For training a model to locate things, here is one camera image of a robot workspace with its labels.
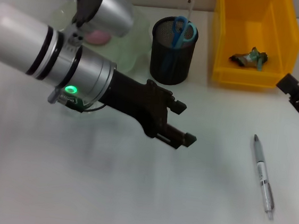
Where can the grey white ballpoint pen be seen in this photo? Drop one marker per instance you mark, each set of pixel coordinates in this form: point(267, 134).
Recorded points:
point(263, 174)

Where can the black mesh pen holder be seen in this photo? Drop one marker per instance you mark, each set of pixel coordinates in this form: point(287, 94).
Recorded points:
point(178, 64)

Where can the pink toy peach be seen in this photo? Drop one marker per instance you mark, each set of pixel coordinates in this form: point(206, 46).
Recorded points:
point(98, 38)

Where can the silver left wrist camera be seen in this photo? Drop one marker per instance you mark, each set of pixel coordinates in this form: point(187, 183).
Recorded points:
point(109, 11)

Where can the clear plastic ruler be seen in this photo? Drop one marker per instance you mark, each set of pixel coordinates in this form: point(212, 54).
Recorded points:
point(190, 8)

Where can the clear green-label water bottle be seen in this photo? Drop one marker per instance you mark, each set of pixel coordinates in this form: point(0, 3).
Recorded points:
point(69, 101)

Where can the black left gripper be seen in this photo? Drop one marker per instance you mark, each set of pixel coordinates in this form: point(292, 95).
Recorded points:
point(134, 99)

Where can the yellow plastic bin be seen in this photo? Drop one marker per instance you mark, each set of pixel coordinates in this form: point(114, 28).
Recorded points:
point(249, 79)

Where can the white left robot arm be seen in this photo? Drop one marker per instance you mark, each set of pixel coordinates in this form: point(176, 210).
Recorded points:
point(25, 45)

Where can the blue scissors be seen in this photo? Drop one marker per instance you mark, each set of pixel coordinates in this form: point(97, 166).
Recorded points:
point(177, 37)

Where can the pale green glass fruit plate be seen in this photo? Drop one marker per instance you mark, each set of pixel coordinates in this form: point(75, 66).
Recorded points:
point(134, 51)

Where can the green plastic wrapper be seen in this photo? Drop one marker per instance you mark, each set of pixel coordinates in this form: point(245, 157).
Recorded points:
point(247, 60)

